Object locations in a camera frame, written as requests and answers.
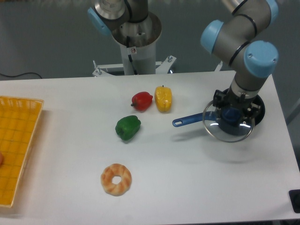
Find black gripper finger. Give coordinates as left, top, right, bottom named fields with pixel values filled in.
left=213, top=90, right=226, bottom=109
left=242, top=104, right=261, bottom=123

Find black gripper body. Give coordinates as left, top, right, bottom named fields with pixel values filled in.
left=222, top=90, right=258, bottom=116

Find glass lid with blue knob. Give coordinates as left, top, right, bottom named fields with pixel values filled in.
left=202, top=101, right=255, bottom=143

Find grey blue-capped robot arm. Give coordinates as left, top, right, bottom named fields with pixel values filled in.
left=88, top=0, right=278, bottom=124

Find dark blue saucepan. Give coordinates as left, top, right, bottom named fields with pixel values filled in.
left=172, top=93, right=265, bottom=127

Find yellow bell pepper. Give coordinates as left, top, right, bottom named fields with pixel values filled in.
left=155, top=86, right=173, bottom=113

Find red bell pepper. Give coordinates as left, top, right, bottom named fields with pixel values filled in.
left=131, top=91, right=153, bottom=111

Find black device at table edge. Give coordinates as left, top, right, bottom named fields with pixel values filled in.
left=289, top=189, right=300, bottom=213

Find green bell pepper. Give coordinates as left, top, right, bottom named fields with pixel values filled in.
left=115, top=115, right=141, bottom=141

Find yellow woven basket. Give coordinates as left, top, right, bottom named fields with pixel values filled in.
left=0, top=96, right=44, bottom=208

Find white metal base frame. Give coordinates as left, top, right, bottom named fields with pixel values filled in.
left=92, top=55, right=225, bottom=77

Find black cable on pedestal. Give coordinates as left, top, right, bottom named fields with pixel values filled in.
left=126, top=35, right=137, bottom=75

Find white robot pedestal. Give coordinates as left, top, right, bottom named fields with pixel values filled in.
left=112, top=12, right=162, bottom=75

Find glazed ring bread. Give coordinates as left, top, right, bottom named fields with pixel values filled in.
left=100, top=164, right=132, bottom=196

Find black cable on floor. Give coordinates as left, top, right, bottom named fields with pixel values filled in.
left=0, top=72, right=43, bottom=79

